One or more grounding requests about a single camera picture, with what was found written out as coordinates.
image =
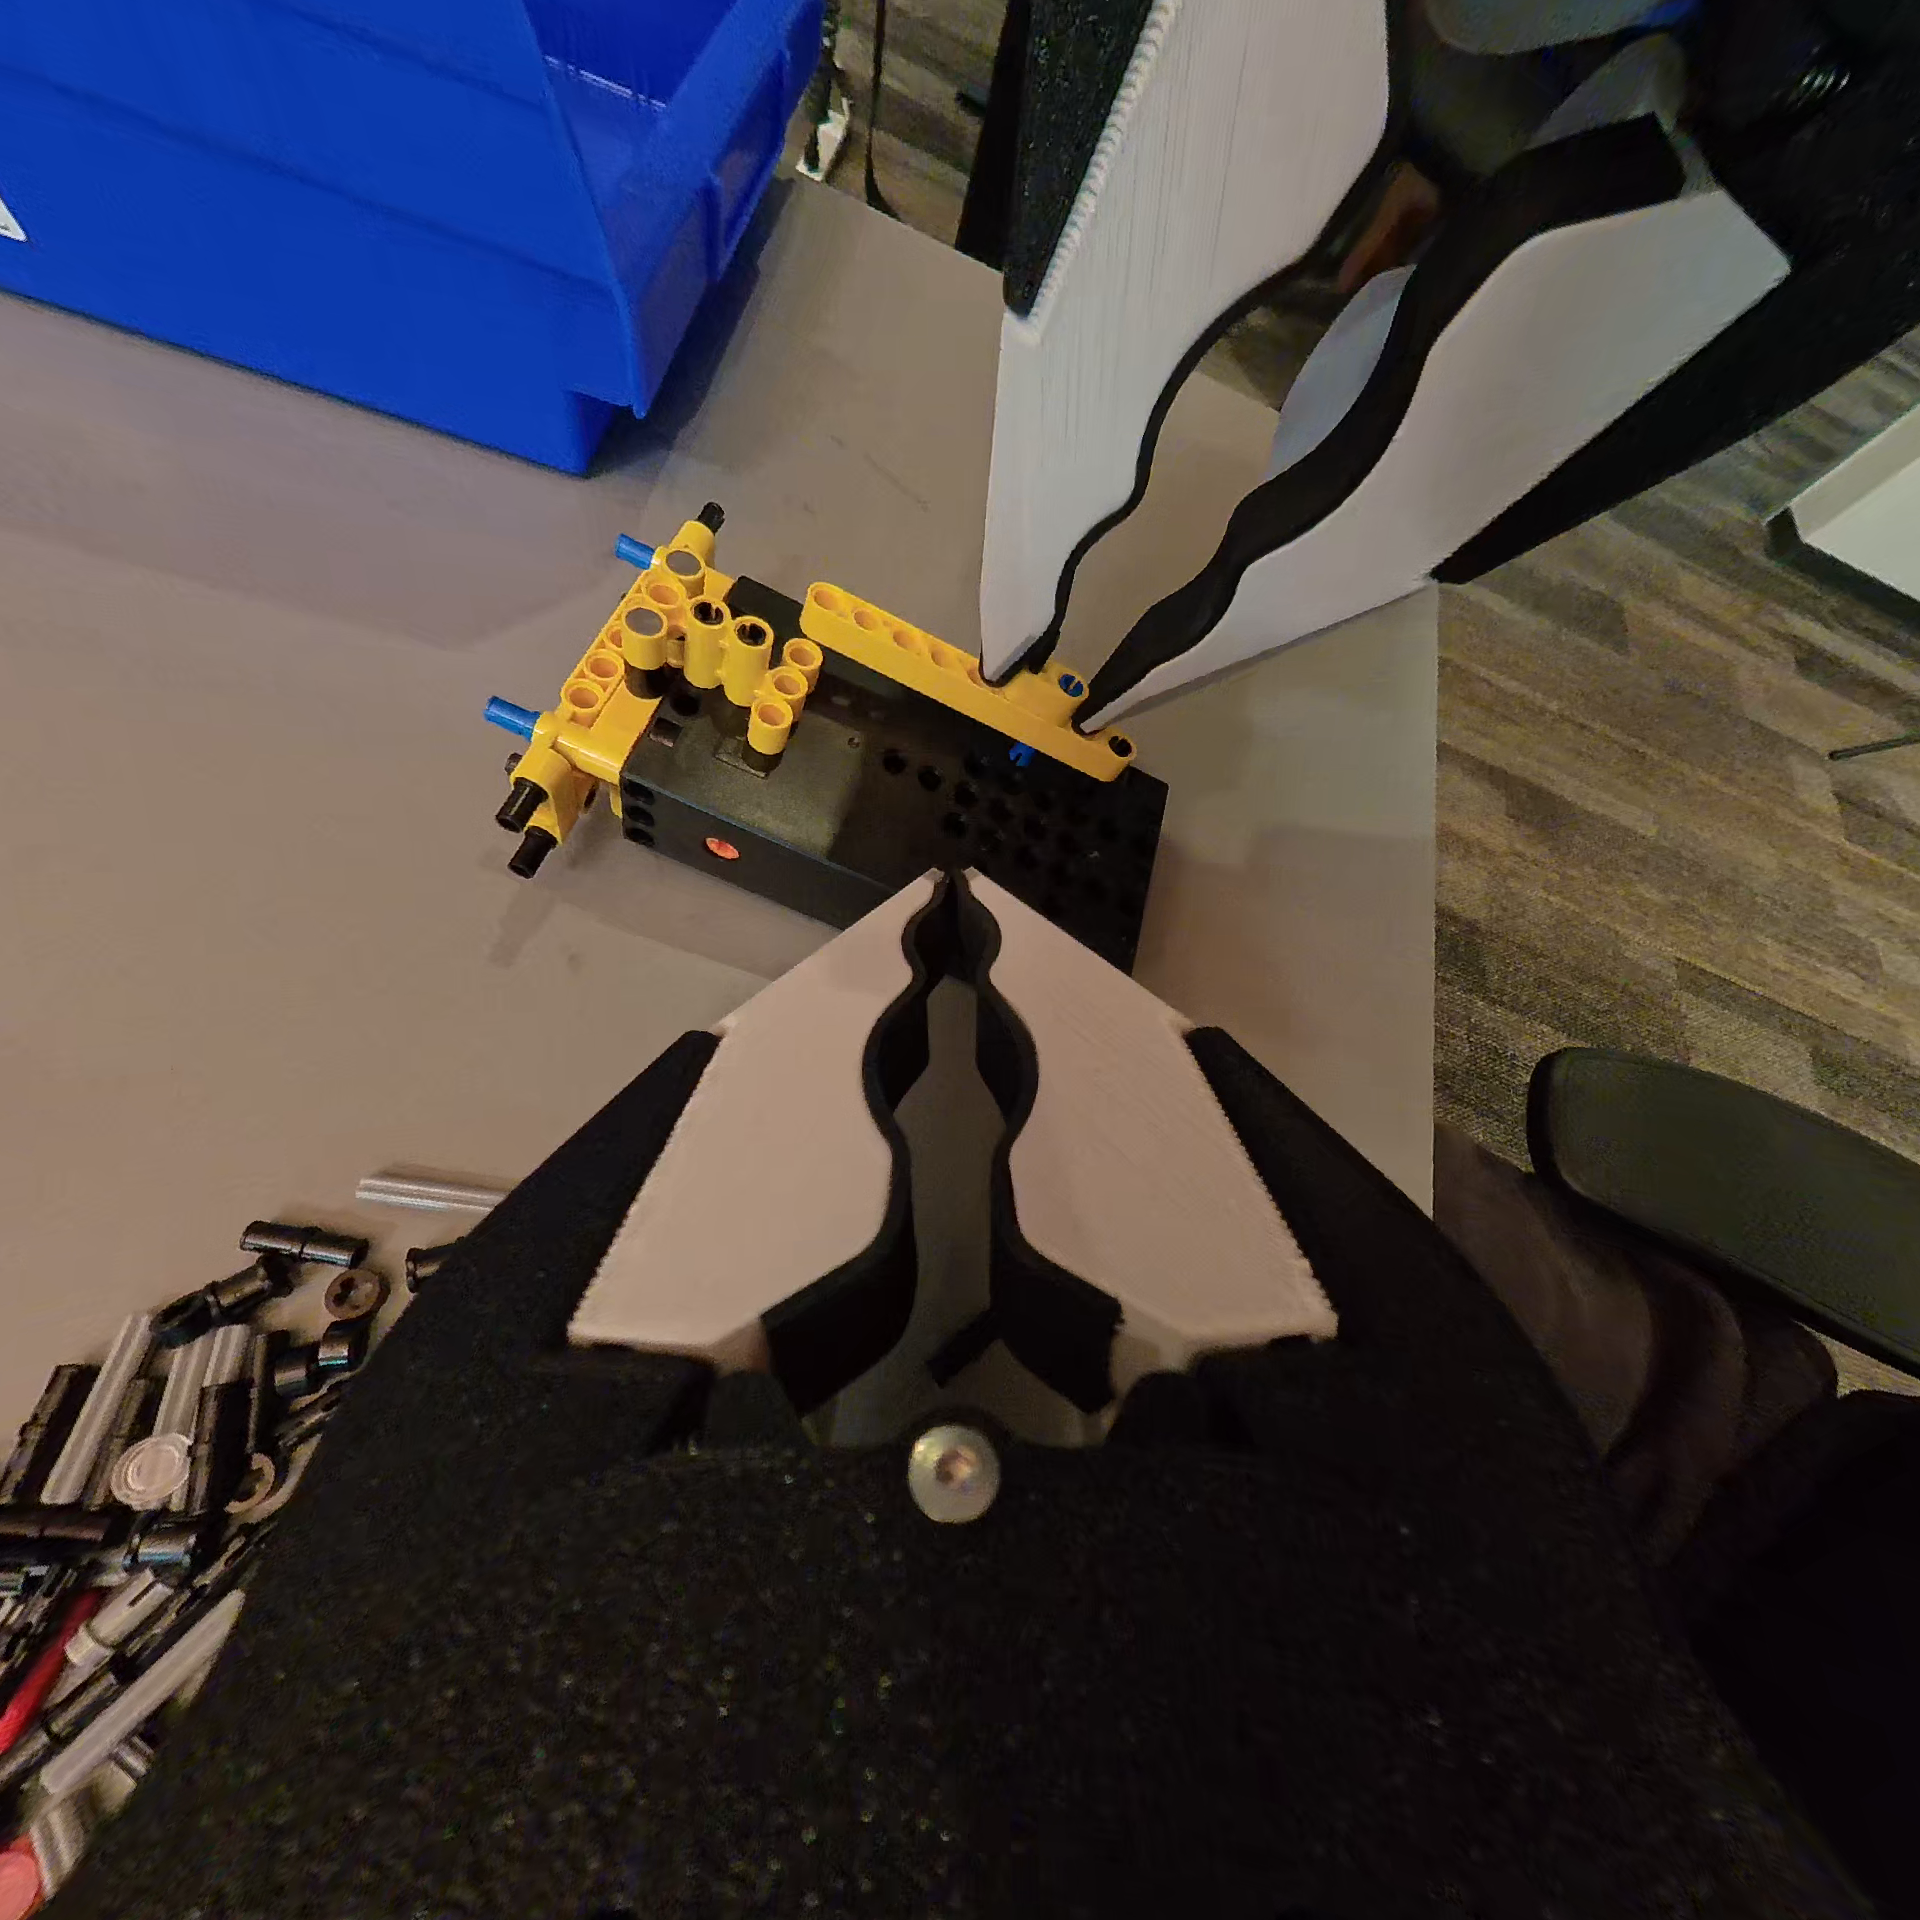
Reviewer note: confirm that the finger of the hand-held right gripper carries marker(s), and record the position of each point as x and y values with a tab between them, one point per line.
1171	271
1501	434

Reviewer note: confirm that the pile of small building parts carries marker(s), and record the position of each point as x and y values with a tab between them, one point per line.
135	1485

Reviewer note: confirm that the yellow perforated beam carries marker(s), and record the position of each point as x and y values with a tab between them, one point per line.
901	639

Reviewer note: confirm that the yellow and black brick assembly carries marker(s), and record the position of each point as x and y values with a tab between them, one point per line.
810	824

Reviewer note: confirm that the person's leg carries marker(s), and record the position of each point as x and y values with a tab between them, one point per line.
1634	1351

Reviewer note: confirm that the black chair armrest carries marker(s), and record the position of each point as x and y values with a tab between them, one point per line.
1725	1171

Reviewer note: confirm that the small black connector pin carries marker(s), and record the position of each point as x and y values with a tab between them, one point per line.
960	1347

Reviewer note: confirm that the blue storage bin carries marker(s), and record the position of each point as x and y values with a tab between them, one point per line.
301	194

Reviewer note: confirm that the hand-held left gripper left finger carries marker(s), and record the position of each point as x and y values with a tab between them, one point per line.
734	1201

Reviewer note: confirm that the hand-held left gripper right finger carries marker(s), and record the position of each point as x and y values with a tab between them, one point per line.
1154	1201

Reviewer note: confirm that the black legged wooden desk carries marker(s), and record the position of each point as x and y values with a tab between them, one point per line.
983	134

